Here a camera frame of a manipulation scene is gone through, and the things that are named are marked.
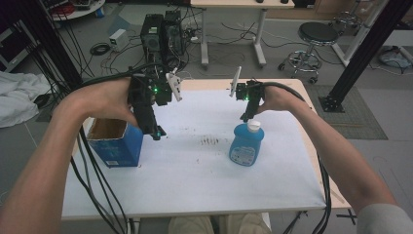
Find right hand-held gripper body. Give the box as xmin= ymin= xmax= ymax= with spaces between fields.
xmin=229 ymin=65 xmax=266 ymax=102

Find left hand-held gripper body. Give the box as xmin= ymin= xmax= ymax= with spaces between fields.
xmin=128 ymin=66 xmax=183 ymax=108

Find blue bottle with white cap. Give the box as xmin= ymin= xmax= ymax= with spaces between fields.
xmin=228 ymin=119 xmax=265 ymax=168

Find person's right hand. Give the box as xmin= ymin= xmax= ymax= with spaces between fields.
xmin=255 ymin=84 xmax=309 ymax=115

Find person's left hand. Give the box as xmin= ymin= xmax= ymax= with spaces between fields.
xmin=53 ymin=76 xmax=141 ymax=128

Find open blue cardboard box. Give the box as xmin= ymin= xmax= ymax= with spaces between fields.
xmin=86 ymin=117 xmax=145 ymax=169

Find black computer tower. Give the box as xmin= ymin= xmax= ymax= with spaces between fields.
xmin=163 ymin=10 xmax=185 ymax=63
xmin=139 ymin=13 xmax=166 ymax=63

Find small white device box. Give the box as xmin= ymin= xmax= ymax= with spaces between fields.
xmin=108 ymin=28 xmax=131 ymax=53

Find white table sheet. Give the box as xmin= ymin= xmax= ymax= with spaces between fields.
xmin=60 ymin=89 xmax=327 ymax=219

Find black round stool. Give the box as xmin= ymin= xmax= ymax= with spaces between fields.
xmin=277 ymin=20 xmax=341 ymax=85

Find desk with white legs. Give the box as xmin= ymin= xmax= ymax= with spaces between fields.
xmin=190 ymin=0 xmax=296 ymax=70

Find white round table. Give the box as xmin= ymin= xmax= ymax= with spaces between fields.
xmin=48 ymin=0 xmax=107 ymax=22

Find grey floor mat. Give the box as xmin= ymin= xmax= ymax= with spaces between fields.
xmin=304 ymin=84 xmax=390 ymax=141

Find person's beige trousers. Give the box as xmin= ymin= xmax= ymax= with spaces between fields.
xmin=168 ymin=213 xmax=273 ymax=234

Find chrome stool base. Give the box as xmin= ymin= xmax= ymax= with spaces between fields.
xmin=328 ymin=10 xmax=363 ymax=32

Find white metal stand leg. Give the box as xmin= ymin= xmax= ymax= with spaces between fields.
xmin=330 ymin=0 xmax=390 ymax=68

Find crumpled white cloth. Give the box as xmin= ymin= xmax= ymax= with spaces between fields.
xmin=0 ymin=70 xmax=52 ymax=129

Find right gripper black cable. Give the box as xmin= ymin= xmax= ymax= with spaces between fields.
xmin=262 ymin=81 xmax=333 ymax=234

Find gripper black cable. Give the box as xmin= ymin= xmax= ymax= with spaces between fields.
xmin=77 ymin=61 xmax=170 ymax=90
xmin=262 ymin=81 xmax=333 ymax=234

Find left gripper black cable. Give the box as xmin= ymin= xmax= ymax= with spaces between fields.
xmin=77 ymin=61 xmax=170 ymax=90

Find coiled black cable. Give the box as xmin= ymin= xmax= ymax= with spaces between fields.
xmin=89 ymin=42 xmax=112 ymax=57

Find black hanging cable bundle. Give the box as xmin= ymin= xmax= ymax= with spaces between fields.
xmin=69 ymin=125 xmax=138 ymax=234

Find black metal frame post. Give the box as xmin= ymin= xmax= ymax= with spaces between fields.
xmin=318 ymin=0 xmax=413 ymax=114
xmin=18 ymin=0 xmax=84 ymax=91

